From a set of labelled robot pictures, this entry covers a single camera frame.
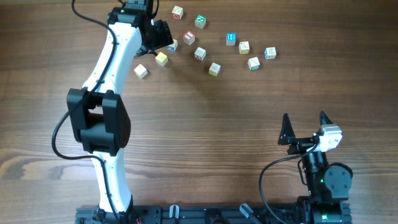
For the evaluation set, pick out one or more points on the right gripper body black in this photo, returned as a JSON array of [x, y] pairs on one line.
[[300, 145]]

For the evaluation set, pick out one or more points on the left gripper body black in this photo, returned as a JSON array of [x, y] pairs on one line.
[[161, 37]]

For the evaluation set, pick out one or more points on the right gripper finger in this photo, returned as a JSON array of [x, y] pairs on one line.
[[287, 135], [324, 119]]

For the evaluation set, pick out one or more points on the blue sided picture block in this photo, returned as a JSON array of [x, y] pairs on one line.
[[172, 47]]

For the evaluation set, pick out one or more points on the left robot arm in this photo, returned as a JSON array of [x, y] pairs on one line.
[[97, 113]]

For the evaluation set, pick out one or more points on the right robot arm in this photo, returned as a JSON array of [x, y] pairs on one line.
[[328, 183]]

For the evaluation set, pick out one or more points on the yellow top wooden block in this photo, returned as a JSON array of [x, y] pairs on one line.
[[161, 59]]

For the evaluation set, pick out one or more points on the red X letter block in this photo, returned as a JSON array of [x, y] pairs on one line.
[[177, 12]]

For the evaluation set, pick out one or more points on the red I letter block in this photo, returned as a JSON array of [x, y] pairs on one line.
[[189, 37]]

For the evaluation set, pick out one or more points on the plain cream wooden block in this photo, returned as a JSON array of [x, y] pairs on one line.
[[140, 71]]

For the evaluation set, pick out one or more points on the green N block top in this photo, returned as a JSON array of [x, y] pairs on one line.
[[200, 21]]

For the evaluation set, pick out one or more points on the red A sided block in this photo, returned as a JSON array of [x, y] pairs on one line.
[[200, 53]]

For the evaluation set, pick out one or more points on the yellow sided picture block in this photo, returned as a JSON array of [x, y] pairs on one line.
[[214, 69]]

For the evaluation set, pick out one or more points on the blue H letter block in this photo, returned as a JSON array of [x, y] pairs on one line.
[[230, 38]]

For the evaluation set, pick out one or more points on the green edged picture block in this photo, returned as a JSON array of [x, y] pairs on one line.
[[253, 63]]

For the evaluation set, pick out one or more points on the blue edged picture block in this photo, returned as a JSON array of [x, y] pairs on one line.
[[270, 53]]

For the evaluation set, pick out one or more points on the yellow edged picture block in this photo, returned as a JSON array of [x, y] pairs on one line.
[[244, 47]]

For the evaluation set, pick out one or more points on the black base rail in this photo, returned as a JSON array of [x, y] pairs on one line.
[[214, 214]]

